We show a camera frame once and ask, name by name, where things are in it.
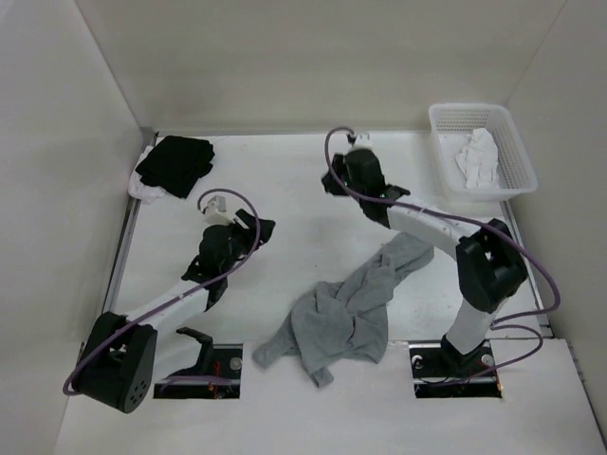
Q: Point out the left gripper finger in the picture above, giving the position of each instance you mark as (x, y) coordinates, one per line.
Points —
(245, 220)
(263, 230)

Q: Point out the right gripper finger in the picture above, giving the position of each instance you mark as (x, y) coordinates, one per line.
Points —
(338, 164)
(331, 186)

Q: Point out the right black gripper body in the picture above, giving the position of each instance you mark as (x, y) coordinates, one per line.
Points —
(347, 180)

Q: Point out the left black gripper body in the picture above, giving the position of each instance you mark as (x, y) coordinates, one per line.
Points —
(242, 243)

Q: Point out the grey tank top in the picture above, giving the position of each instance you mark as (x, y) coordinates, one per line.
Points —
(348, 319)

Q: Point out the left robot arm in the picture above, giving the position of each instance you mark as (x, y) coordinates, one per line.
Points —
(152, 349)

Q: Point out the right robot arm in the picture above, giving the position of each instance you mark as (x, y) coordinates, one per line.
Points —
(490, 270)

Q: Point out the folded white tank top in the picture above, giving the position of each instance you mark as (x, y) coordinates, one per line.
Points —
(142, 192)

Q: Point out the folded black tank top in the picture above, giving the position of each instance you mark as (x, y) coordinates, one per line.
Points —
(176, 164)

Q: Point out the crumpled white tank top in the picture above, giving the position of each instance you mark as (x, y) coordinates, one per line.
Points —
(478, 161)

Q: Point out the white plastic basket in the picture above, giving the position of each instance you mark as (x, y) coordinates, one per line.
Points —
(451, 124)

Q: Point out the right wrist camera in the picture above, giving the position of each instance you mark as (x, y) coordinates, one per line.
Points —
(359, 141)

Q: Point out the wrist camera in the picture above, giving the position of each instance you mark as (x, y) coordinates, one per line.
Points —
(215, 212)
(359, 141)

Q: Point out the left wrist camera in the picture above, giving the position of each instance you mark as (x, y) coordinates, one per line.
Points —
(215, 212)

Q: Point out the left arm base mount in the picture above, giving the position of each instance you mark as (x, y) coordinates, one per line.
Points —
(190, 365)

